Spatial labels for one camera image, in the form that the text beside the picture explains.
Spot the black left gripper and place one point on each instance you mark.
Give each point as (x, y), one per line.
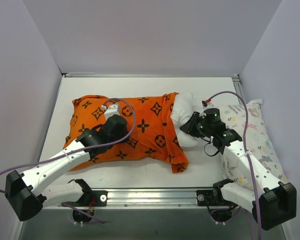
(119, 122)

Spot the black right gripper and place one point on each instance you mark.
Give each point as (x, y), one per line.
(193, 124)

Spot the orange black-patterned pillowcase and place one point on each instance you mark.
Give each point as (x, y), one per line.
(149, 118)

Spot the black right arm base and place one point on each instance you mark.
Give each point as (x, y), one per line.
(205, 197)

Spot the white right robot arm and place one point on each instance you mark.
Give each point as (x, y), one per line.
(271, 202)

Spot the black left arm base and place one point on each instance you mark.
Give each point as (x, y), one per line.
(95, 198)

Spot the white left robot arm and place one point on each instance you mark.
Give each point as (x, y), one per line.
(32, 190)

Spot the white floral pillow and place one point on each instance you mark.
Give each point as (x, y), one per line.
(257, 140)

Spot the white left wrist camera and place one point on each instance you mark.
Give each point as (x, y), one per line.
(111, 110)

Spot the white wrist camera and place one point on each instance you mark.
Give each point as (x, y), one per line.
(111, 110)
(206, 104)

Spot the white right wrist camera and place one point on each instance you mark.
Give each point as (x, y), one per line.
(206, 104)

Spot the aluminium back rail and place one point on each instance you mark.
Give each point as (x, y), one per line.
(142, 75)

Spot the aluminium rail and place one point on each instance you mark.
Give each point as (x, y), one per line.
(142, 75)
(150, 197)

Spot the aluminium front rail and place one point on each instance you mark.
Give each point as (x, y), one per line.
(150, 197)

